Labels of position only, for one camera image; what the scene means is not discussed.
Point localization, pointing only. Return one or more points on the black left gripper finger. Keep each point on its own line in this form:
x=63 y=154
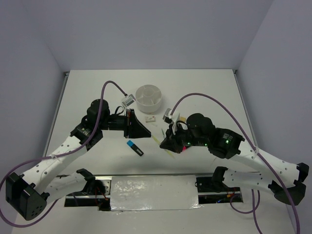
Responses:
x=126 y=126
x=137 y=129

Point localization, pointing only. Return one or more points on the white round divided organizer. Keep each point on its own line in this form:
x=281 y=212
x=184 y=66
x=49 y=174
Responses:
x=148 y=98

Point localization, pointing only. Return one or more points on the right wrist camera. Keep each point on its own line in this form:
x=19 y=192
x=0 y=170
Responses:
x=168 y=114

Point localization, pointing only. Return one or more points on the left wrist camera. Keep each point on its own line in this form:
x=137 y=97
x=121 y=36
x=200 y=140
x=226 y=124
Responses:
x=128 y=100

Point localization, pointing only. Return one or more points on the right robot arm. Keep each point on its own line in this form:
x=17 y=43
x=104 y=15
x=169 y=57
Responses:
x=285 y=181

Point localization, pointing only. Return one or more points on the white boxed eraser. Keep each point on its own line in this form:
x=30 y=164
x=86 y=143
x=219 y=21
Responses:
x=149 y=119

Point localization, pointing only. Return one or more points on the blue capped black highlighter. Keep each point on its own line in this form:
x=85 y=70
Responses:
x=135 y=148

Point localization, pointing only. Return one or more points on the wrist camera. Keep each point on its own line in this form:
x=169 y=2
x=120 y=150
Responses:
x=128 y=100
x=168 y=114

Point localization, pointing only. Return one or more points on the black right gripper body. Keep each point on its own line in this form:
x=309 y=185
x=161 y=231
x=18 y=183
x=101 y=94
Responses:
x=183 y=137

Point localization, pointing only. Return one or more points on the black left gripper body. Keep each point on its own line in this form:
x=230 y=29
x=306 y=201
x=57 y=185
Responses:
x=116 y=122

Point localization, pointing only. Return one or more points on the silver foil covered plate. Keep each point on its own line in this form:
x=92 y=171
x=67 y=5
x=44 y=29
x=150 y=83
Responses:
x=153 y=193

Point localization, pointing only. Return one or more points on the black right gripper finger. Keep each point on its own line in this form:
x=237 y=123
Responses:
x=167 y=142
x=176 y=149

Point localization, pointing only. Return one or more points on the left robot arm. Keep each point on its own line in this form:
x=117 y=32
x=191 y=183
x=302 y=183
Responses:
x=30 y=192

